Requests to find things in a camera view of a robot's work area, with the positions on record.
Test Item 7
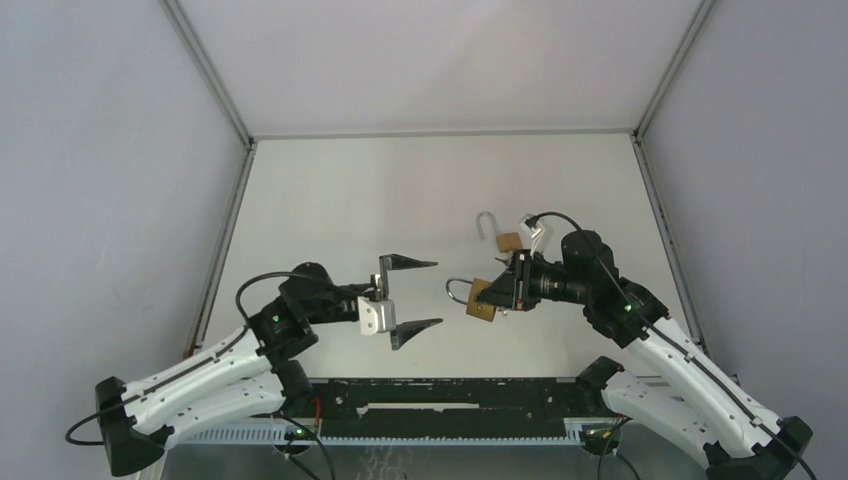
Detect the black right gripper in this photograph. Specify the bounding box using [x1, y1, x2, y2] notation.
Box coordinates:
[476, 249, 592, 311]

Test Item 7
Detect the short shackle brass padlock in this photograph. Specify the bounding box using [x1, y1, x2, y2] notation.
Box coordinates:
[445, 277, 497, 322]

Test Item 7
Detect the long shackle brass padlock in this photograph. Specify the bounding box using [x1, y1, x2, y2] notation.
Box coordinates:
[475, 211, 523, 253]

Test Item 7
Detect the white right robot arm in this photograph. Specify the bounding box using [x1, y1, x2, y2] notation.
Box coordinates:
[475, 231, 812, 479]

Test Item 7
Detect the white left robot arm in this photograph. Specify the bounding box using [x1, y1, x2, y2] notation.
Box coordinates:
[95, 254, 440, 477]

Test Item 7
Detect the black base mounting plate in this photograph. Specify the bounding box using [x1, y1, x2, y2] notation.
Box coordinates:
[276, 377, 617, 440]

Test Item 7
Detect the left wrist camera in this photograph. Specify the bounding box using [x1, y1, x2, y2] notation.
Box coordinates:
[357, 296, 397, 336]

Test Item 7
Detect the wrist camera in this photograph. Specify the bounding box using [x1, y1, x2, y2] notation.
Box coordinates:
[519, 214, 554, 255]
[357, 296, 397, 336]

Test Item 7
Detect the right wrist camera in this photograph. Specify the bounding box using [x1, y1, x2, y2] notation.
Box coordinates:
[519, 214, 554, 255]

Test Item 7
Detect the black right camera cable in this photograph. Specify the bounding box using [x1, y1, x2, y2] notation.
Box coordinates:
[526, 211, 819, 480]

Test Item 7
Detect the black camera cable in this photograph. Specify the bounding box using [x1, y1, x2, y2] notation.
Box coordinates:
[526, 211, 819, 480]
[64, 270, 372, 447]

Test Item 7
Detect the black left camera cable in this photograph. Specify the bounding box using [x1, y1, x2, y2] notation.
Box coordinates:
[64, 270, 372, 447]

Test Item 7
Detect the white slotted cable duct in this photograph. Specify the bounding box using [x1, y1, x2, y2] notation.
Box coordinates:
[173, 423, 584, 446]

